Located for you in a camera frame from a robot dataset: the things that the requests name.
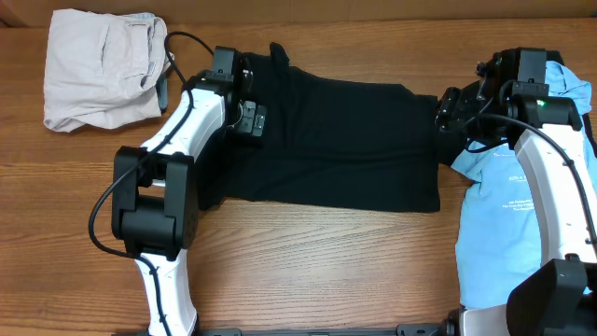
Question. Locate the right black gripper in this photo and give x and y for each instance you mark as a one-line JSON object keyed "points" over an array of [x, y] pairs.
{"points": [[448, 108]]}

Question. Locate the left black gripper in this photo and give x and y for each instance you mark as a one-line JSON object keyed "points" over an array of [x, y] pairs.
{"points": [[254, 118]]}

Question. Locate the black t-shirt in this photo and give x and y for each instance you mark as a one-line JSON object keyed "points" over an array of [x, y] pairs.
{"points": [[326, 142]]}

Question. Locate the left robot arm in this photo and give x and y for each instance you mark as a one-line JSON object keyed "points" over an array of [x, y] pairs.
{"points": [[155, 210]]}

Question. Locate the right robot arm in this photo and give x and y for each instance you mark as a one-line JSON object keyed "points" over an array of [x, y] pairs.
{"points": [[545, 133]]}

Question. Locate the light blue t-shirt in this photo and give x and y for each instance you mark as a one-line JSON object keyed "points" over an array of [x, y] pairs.
{"points": [[498, 244]]}

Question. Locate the beige folded trousers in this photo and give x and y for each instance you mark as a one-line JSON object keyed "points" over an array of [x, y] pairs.
{"points": [[88, 78]]}

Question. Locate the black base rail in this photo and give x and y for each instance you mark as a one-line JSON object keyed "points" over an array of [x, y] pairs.
{"points": [[317, 332]]}

